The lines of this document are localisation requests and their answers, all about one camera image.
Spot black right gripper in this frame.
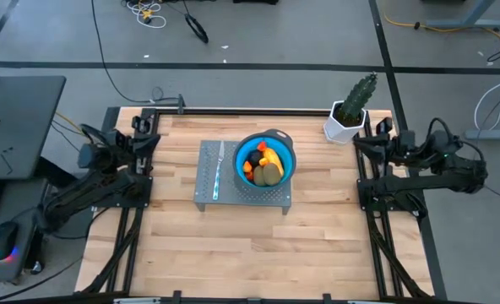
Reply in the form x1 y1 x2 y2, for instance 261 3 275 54
353 130 408 164

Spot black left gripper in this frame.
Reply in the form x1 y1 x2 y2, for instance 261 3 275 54
116 130 162 156

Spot blue collapsible bowl grey rim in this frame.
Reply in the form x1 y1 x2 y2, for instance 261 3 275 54
231 128 297 190

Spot grey perforated metal stand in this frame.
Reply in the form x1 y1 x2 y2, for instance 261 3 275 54
193 139 292 216

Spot large yellow toy mango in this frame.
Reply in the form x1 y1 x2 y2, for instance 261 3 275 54
263 147 285 177

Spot brown green toy kiwi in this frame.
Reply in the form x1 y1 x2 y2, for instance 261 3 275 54
263 163 282 187
253 165 268 187

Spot dark toy avocado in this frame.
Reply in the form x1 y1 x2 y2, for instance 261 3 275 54
248 149 264 168

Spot white angular planter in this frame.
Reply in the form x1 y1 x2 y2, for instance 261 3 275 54
323 100 368 145

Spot green cactus plant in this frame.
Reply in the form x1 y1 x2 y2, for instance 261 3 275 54
338 71 378 123

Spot grey table foot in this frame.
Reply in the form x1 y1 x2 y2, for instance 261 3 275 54
464 126 500 141

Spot grey table base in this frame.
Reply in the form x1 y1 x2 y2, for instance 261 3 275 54
425 0 500 30

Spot black computer mouse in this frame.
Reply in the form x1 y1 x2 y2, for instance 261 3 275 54
0 221 19 261

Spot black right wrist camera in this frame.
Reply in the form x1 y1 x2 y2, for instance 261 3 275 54
376 117 394 134

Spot silver fork blue handle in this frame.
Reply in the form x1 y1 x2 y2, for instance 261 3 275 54
212 140 226 202

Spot black aluminium table frame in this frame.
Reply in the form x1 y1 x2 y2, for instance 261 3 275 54
74 106 449 304

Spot black looped floor cable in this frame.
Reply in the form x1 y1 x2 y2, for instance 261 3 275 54
184 12 210 45

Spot white coiled floor cable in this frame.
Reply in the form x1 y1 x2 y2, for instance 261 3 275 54
122 0 167 30

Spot yellow floor cable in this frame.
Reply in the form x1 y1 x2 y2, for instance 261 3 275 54
383 11 500 50

